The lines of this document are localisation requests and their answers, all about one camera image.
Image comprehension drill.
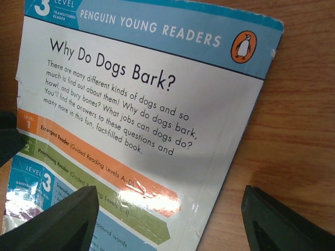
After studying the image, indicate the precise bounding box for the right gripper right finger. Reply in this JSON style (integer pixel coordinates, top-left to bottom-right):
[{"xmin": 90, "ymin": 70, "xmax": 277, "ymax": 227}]
[{"xmin": 241, "ymin": 185, "xmax": 334, "ymax": 250}]

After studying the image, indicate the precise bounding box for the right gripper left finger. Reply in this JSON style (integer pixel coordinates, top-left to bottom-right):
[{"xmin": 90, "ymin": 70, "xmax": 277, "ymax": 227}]
[{"xmin": 1, "ymin": 186, "xmax": 99, "ymax": 250}]

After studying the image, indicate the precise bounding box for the dog reader paperback book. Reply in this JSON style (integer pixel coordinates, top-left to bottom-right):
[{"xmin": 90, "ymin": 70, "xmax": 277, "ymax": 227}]
[{"xmin": 3, "ymin": 1, "xmax": 284, "ymax": 250}]

